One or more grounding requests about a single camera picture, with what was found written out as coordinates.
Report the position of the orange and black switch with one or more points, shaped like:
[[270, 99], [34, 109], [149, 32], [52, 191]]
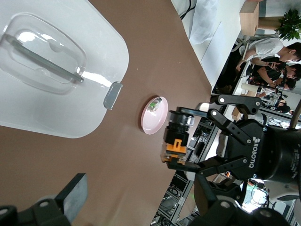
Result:
[[176, 139]]

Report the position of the brown table mat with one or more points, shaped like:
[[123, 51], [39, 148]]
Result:
[[122, 169]]

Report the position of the person in black shirt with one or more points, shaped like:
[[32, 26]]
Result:
[[270, 73]]

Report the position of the white plastic sheet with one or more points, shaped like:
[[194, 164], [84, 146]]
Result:
[[202, 26]]

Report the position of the pink plate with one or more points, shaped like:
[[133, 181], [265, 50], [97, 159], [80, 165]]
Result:
[[152, 121]]

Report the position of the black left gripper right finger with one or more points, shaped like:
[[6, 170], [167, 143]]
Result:
[[223, 214]]

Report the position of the person in white shirt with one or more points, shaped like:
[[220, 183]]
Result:
[[265, 49]]

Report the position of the wooden box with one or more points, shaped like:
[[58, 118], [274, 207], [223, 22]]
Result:
[[248, 18]]

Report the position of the green and white switch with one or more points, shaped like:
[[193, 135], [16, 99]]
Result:
[[154, 104]]

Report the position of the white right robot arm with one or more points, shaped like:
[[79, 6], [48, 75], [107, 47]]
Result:
[[282, 191]]

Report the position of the person with dark hair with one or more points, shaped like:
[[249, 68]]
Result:
[[288, 84]]

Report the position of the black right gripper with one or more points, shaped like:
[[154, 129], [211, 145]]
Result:
[[270, 150]]

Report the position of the small cardboard box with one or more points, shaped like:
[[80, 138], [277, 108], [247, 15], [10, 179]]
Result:
[[236, 114]]

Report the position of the white lidded storage box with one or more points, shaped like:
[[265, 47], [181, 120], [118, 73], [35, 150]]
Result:
[[58, 99]]

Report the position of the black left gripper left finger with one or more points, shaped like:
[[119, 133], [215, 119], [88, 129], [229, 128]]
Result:
[[47, 212]]

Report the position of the green potted plant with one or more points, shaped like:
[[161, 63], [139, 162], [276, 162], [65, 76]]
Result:
[[290, 23]]

